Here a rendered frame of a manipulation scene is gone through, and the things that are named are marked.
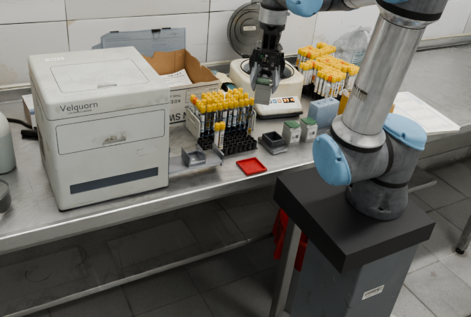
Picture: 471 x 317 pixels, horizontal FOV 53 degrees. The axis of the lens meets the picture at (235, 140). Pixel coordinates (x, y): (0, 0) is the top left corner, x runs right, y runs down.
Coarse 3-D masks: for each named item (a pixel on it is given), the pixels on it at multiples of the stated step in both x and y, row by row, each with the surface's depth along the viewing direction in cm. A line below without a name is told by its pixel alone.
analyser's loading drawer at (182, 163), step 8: (184, 152) 129; (192, 152) 133; (200, 152) 131; (208, 152) 135; (216, 152) 134; (176, 160) 130; (184, 160) 130; (200, 160) 131; (208, 160) 132; (216, 160) 132; (176, 168) 127; (184, 168) 127; (192, 168) 128
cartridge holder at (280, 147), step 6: (270, 132) 149; (276, 132) 149; (258, 138) 150; (264, 138) 147; (270, 138) 150; (276, 138) 150; (282, 138) 147; (264, 144) 148; (270, 144) 145; (276, 144) 146; (282, 144) 147; (270, 150) 145; (276, 150) 144; (282, 150) 146
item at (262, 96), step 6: (258, 84) 136; (270, 84) 138; (258, 90) 137; (264, 90) 136; (270, 90) 136; (258, 96) 138; (264, 96) 137; (270, 96) 137; (258, 102) 139; (264, 102) 138
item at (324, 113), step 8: (312, 104) 155; (320, 104) 155; (328, 104) 156; (336, 104) 158; (312, 112) 156; (320, 112) 155; (328, 112) 158; (336, 112) 160; (320, 120) 157; (328, 120) 160; (320, 128) 159; (328, 128) 160
